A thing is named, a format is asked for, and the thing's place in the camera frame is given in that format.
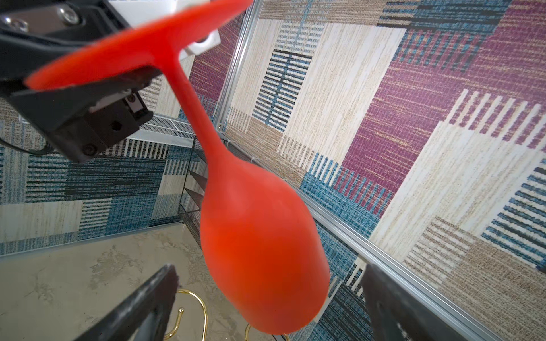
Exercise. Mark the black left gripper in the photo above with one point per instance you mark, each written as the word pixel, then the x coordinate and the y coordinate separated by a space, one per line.
pixel 80 121

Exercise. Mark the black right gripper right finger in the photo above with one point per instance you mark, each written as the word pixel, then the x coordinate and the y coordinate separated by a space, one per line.
pixel 393 311

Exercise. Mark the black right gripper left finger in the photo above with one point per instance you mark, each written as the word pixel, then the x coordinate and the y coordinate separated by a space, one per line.
pixel 144 314

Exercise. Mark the red wine glass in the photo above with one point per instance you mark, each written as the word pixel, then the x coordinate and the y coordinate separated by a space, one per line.
pixel 258 237

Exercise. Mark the wooden rack base with gold wire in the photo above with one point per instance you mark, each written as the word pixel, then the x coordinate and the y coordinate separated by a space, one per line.
pixel 193 310

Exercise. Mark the black wire shelf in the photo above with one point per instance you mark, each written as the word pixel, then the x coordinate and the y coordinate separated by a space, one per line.
pixel 194 185

